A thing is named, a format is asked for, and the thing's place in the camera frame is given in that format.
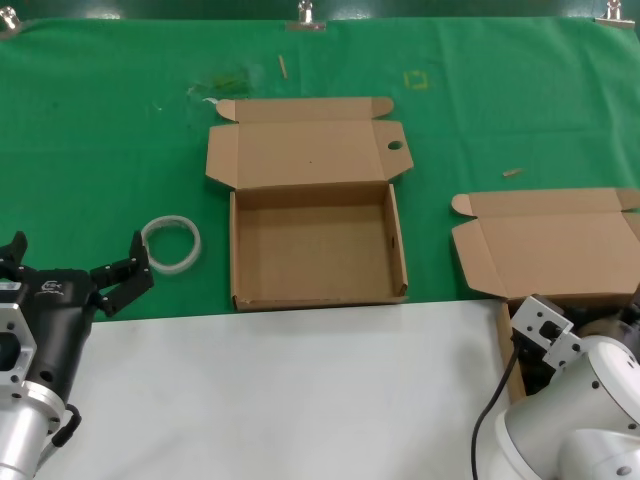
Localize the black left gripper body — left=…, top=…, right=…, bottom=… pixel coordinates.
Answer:
left=18, top=267, right=97, bottom=402

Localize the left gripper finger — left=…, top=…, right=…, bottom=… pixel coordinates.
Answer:
left=0, top=230, right=31, bottom=282
left=89, top=229, right=155, bottom=318

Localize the cardboard box with round hole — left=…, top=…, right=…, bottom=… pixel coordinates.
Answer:
left=204, top=96, right=415, bottom=313

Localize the plain brown cardboard box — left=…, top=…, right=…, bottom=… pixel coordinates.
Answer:
left=450, top=187, right=640, bottom=404

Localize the green table cloth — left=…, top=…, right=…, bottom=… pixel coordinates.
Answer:
left=0, top=17, right=640, bottom=324

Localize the clear bag of green scraps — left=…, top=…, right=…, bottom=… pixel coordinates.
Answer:
left=187, top=64, right=261, bottom=99

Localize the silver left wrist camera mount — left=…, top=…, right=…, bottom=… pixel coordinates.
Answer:
left=0, top=287, right=37, bottom=396

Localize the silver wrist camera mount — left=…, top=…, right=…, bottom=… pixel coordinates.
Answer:
left=0, top=287, right=37, bottom=396
left=509, top=294, right=584, bottom=374

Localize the white tape ring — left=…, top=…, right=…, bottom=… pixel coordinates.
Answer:
left=140, top=213, right=204, bottom=275

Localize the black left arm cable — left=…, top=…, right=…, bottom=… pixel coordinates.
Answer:
left=49, top=402, right=84, bottom=449

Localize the black right camera cable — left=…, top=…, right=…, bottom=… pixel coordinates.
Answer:
left=469, top=339, right=524, bottom=480

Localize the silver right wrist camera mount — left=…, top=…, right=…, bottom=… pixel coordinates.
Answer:
left=509, top=294, right=584, bottom=374

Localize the black cable pile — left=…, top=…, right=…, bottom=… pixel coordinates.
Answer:
left=519, top=298, right=640, bottom=396

